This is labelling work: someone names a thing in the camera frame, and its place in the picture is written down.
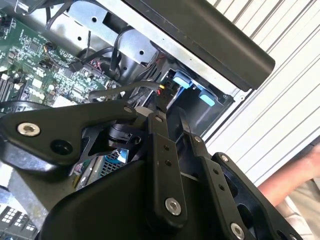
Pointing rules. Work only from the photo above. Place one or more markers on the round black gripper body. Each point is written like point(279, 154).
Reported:
point(105, 212)

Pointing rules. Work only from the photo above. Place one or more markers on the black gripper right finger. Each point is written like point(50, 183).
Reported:
point(210, 172)

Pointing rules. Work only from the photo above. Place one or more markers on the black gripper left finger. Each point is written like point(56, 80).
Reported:
point(165, 175)

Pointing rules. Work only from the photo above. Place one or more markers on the blue disk carrier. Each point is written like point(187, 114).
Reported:
point(183, 81)

